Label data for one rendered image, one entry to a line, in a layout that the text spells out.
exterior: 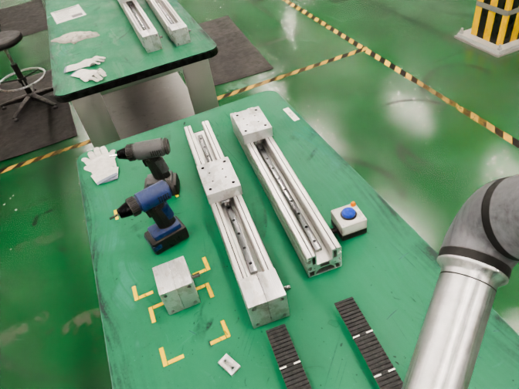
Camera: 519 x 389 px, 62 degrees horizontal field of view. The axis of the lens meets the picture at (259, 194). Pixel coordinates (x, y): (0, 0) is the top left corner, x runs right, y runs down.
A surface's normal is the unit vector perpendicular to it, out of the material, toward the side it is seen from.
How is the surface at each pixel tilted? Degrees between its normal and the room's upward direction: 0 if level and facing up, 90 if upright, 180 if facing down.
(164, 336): 0
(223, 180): 0
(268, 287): 0
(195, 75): 90
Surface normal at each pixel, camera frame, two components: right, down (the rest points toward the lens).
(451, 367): -0.12, -0.34
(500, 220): -0.96, 0.06
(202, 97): 0.38, 0.59
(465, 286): -0.34, -0.42
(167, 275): -0.14, -0.73
